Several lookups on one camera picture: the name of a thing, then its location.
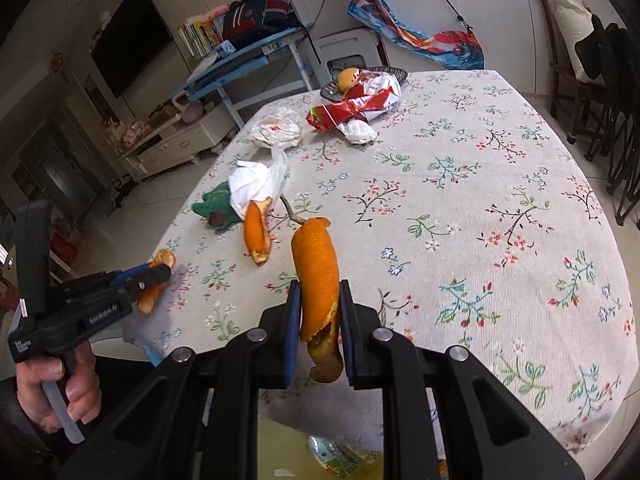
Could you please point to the person's left hand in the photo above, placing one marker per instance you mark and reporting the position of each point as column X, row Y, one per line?
column 82, row 389

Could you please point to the green crumpled wrapper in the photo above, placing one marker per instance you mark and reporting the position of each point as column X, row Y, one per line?
column 215, row 208

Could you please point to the floral tablecloth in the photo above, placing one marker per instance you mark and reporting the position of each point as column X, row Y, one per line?
column 465, row 221

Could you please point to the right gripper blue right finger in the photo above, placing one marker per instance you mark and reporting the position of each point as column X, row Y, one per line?
column 349, row 331

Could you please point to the yellow orange fruit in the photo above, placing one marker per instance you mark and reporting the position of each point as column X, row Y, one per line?
column 346, row 78

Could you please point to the orange peel near napkin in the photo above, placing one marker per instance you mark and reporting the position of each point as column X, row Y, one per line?
column 256, row 234

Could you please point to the white crumpled tissue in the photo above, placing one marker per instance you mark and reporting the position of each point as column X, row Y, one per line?
column 257, row 181

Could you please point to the long orange peel strip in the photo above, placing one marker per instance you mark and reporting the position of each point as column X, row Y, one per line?
column 317, row 273

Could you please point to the drink carton in bin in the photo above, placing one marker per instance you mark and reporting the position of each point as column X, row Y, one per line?
column 342, row 460

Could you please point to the colourful kite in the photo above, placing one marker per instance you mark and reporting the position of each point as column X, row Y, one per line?
column 450, row 49

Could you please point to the red white snack wrapper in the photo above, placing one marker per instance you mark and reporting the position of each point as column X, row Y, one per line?
column 372, row 95

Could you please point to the white cushion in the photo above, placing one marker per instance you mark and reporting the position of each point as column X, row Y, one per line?
column 574, row 23

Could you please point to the blue study desk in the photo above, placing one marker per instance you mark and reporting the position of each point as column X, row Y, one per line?
column 213, row 76

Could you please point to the white air purifier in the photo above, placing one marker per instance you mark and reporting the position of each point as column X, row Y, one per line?
column 353, row 48

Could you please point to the black folding chairs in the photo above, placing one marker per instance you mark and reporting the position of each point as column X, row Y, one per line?
column 610, row 52

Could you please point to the row of books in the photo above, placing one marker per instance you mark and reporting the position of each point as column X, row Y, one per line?
column 200, row 36

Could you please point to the dark fruit plate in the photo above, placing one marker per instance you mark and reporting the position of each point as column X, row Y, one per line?
column 330, row 92

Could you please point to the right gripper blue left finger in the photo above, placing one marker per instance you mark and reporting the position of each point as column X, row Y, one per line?
column 293, row 310

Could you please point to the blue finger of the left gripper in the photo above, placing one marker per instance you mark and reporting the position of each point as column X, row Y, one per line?
column 146, row 280
column 126, row 274

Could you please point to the dark school backpack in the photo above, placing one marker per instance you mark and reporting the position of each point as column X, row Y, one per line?
column 249, row 21

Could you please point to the wooden chair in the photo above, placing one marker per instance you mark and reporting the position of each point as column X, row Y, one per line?
column 566, row 88

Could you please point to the white tv cabinet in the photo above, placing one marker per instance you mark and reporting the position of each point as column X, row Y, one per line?
column 176, row 142

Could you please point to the black wall television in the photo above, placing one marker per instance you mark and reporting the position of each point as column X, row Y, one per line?
column 134, row 36

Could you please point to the small white crumpled paper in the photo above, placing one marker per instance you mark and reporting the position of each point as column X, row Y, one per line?
column 357, row 132

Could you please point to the white plastic bag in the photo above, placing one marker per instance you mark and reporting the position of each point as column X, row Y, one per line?
column 281, row 129

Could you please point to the yellow trash bin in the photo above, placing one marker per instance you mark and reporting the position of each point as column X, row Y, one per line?
column 288, row 453

